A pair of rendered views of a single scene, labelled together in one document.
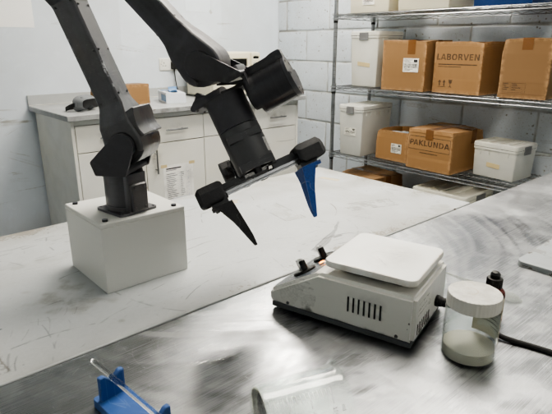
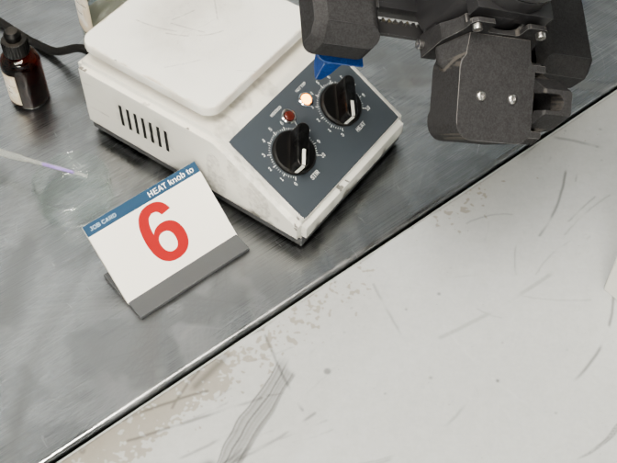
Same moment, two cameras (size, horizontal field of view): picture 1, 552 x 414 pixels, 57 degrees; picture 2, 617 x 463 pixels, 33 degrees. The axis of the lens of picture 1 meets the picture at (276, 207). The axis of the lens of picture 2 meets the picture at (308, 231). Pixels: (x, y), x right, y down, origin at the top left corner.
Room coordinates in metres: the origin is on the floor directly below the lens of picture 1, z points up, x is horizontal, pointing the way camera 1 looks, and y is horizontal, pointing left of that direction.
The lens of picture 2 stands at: (1.15, -0.04, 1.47)
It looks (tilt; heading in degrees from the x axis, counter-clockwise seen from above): 52 degrees down; 182
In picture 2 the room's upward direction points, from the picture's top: straight up
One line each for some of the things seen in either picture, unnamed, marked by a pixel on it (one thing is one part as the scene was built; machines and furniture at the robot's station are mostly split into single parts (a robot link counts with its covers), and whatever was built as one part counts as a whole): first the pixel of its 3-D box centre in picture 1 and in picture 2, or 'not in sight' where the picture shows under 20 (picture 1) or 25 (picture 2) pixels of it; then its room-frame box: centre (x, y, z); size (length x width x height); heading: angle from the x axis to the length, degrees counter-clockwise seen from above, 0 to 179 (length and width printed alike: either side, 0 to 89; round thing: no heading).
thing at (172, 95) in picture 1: (171, 94); not in sight; (3.30, 0.67, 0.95); 0.24 x 0.13 x 0.09; 25
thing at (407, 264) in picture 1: (385, 257); (198, 31); (0.60, -0.14, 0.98); 0.12 x 0.12 x 0.01; 57
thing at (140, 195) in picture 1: (126, 190); not in sight; (0.73, 0.23, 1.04); 0.07 x 0.07 x 0.06; 50
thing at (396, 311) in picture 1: (365, 282); (231, 91); (0.61, -0.12, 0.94); 0.22 x 0.13 x 0.08; 57
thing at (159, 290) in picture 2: not in sight; (167, 238); (0.74, -0.15, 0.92); 0.09 x 0.06 x 0.04; 132
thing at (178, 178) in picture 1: (179, 186); not in sight; (3.05, 0.60, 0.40); 0.24 x 0.01 x 0.30; 132
